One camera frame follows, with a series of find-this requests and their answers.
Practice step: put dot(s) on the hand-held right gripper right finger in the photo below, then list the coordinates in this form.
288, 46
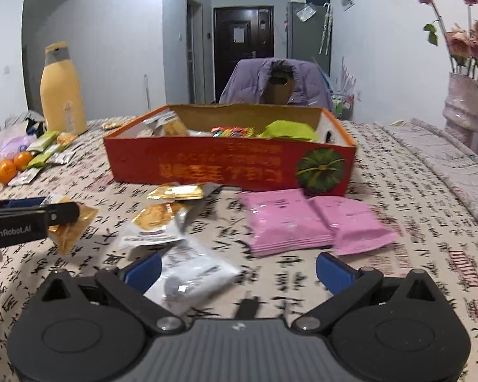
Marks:
334, 274

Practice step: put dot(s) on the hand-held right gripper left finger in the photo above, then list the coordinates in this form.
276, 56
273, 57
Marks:
143, 270

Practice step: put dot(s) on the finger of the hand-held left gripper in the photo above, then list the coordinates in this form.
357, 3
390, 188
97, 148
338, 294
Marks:
63, 213
24, 204

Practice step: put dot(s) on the gold snack packet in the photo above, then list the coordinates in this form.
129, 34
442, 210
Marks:
175, 191
73, 234

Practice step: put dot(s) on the white packet orange biscuit print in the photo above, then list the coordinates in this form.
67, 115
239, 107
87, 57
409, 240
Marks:
155, 223

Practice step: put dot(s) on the silver white snack packet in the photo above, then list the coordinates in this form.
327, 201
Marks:
195, 270

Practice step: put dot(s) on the pink snack packet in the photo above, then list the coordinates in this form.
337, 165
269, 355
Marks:
358, 227

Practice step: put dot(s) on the stack of pink packets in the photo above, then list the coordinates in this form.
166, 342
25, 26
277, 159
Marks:
283, 223

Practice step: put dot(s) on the orange cardboard box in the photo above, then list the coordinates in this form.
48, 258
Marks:
223, 167

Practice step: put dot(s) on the small silver snack packet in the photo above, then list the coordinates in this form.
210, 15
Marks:
61, 158
26, 177

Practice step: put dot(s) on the orange mandarin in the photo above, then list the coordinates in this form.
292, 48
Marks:
6, 172
24, 161

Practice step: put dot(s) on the purple plastic bag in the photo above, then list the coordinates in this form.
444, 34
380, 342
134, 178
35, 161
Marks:
14, 147

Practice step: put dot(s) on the small biscuit packet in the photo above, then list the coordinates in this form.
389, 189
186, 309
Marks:
67, 138

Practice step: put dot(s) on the white plastic bag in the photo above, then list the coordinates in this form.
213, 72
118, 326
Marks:
20, 121

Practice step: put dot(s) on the small flat snack packet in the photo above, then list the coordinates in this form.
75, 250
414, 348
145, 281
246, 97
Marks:
112, 125

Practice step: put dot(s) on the yellow bottle grey cap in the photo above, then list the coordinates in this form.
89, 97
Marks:
61, 95

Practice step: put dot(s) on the biscuit snack packet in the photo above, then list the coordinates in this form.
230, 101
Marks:
175, 128

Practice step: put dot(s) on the lime green snack packet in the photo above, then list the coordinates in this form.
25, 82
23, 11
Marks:
290, 131

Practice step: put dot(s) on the folded pink patterned cloth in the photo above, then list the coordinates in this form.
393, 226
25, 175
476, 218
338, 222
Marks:
442, 159

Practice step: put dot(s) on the red colourful snack packet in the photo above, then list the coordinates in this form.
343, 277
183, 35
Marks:
233, 131

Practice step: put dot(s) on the cluttered storage rack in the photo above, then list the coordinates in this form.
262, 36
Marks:
342, 99

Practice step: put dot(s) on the wooden chair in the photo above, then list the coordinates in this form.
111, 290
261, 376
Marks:
279, 91

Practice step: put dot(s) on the pink textured vase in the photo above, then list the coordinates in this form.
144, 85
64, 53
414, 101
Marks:
462, 107

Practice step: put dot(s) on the grey interior door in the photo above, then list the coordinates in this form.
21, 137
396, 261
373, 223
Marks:
195, 47

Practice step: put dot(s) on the purple puffer jacket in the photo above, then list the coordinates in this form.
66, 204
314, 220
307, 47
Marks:
243, 83

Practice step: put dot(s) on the dark brown entrance door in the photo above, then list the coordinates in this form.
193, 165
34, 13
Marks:
227, 71

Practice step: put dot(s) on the grey refrigerator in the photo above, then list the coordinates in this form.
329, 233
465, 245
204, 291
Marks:
306, 43

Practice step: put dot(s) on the hanging folded umbrella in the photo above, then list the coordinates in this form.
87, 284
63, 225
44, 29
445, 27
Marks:
326, 28

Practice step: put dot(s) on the white paper notice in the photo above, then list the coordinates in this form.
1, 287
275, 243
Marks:
239, 35

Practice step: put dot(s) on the dried pink roses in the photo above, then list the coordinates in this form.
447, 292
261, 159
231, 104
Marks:
460, 43

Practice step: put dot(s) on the clear plastic bag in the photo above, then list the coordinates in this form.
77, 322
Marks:
305, 12

